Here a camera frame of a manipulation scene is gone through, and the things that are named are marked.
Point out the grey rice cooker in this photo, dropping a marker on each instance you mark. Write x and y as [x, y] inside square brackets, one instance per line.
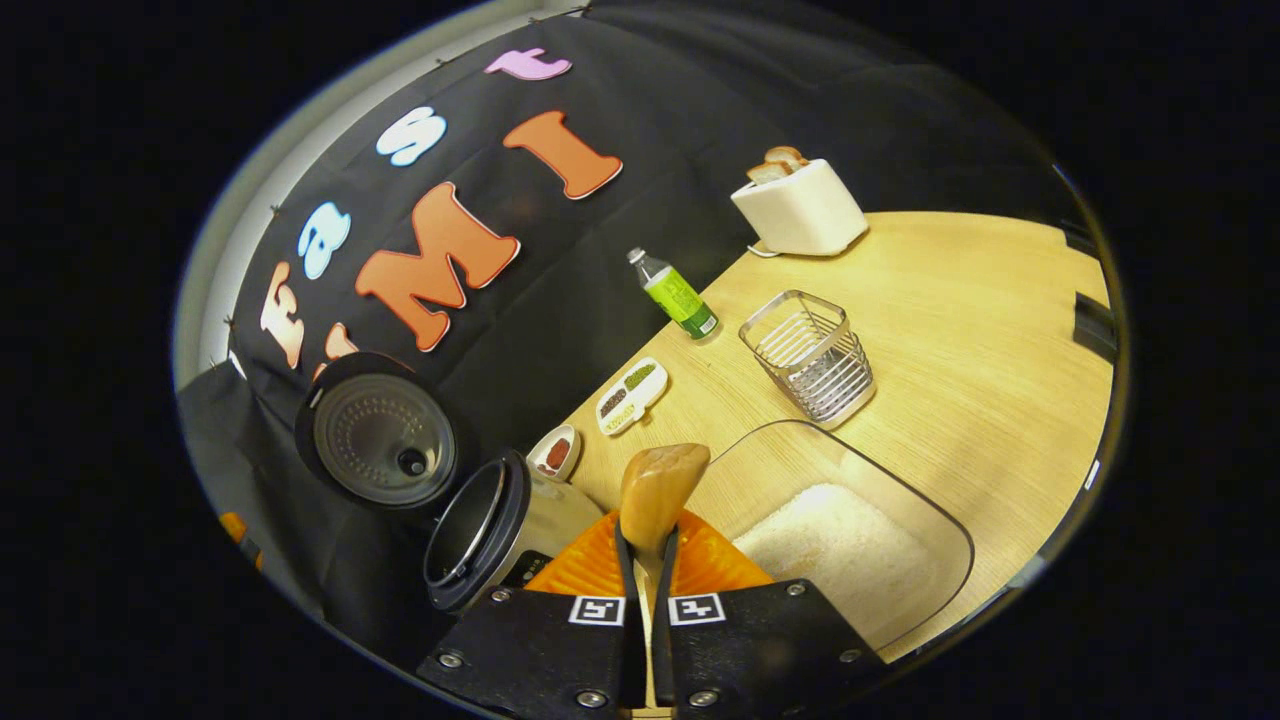
[500, 530]

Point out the white rice heap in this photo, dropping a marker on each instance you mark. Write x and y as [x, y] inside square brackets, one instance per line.
[840, 555]

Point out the black rectangular block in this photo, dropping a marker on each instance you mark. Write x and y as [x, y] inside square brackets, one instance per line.
[1093, 325]

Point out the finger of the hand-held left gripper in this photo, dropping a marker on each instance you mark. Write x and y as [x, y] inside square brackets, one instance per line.
[240, 538]

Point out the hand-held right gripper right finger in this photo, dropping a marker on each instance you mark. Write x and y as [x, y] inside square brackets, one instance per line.
[760, 650]

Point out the white toaster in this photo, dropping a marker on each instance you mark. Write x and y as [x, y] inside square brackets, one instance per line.
[805, 215]

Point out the toast bread slice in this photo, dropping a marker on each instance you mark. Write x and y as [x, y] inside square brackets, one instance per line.
[788, 155]
[770, 172]

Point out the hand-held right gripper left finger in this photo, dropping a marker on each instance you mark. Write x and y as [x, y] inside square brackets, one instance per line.
[540, 650]

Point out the clear plastic container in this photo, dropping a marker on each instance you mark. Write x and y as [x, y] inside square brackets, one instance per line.
[930, 520]

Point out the black backdrop cloth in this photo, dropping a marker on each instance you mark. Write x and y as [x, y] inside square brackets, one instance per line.
[700, 120]

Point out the green label bottle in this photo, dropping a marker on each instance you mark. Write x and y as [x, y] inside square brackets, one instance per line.
[680, 297]

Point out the white divided bean dish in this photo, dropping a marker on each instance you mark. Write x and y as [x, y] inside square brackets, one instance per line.
[630, 397]

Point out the wooden spoon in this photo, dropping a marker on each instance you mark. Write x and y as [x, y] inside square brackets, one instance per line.
[660, 490]

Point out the small white bean cup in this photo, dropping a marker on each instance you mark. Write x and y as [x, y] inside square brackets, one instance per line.
[555, 453]

